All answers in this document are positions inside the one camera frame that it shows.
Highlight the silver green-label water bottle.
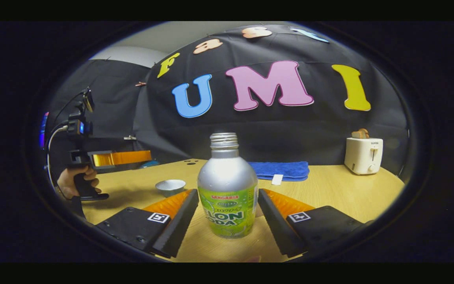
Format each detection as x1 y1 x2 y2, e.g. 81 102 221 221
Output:
197 133 259 239

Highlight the white toaster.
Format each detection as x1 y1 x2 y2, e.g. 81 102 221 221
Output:
344 137 384 176

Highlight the white teacup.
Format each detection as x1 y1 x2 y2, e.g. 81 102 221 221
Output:
155 179 186 198

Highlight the black backdrop cloth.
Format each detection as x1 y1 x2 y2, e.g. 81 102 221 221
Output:
48 24 409 174

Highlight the blue folded towel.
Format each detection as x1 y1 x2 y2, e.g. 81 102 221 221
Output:
248 161 310 182

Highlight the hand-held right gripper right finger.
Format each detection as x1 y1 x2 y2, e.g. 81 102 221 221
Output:
257 188 374 258

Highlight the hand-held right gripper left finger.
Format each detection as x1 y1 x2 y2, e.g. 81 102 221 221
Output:
95 189 200 259

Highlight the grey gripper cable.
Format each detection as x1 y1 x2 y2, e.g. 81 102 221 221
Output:
47 125 69 186

